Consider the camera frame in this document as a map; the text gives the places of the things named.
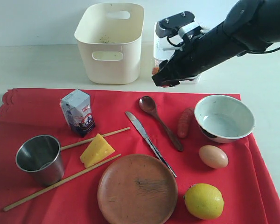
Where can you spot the lower wooden chopstick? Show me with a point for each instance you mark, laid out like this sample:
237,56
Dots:
59,183

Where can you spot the brown egg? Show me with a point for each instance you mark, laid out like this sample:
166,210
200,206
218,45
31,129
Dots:
213,156

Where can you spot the upper wooden chopstick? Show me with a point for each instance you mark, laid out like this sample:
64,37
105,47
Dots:
91,139

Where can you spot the wooden chopstick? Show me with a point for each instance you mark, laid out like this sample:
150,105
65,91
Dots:
59,183
91,139

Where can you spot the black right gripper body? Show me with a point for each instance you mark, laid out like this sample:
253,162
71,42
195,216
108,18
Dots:
204,53

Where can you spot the yellow cheese wedge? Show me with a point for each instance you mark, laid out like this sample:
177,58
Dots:
96,151

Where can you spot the orange fried nugget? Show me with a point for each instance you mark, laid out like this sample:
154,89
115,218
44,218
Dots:
156,69

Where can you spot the brown wooden plate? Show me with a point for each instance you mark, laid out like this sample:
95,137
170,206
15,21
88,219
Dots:
137,189

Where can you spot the steel table knife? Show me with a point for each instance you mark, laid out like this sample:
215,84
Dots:
139,127

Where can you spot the white perforated plastic basket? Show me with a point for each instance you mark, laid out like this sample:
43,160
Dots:
163,50

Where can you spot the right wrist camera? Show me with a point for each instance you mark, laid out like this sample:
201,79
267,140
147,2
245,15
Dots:
171,25

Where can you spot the white ceramic bowl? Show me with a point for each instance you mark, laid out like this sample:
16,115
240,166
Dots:
224,119

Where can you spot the yellow lemon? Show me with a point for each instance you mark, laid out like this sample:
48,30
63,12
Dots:
204,201

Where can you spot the stainless steel cup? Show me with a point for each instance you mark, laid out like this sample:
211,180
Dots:
40,157

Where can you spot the dark wooden spoon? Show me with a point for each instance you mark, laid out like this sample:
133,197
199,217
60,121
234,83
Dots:
148,105

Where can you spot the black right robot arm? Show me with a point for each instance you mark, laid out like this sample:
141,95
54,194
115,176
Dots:
250,27

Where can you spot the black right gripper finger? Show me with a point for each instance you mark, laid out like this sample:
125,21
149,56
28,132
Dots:
162,78
166,67

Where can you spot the red sausage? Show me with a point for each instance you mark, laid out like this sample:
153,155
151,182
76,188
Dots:
184,122

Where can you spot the cream plastic bin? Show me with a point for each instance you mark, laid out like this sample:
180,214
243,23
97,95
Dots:
109,38

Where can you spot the red tablecloth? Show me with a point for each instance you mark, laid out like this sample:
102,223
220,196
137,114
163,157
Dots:
248,191

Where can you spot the small milk carton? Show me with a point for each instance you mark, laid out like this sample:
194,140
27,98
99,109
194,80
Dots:
76,108

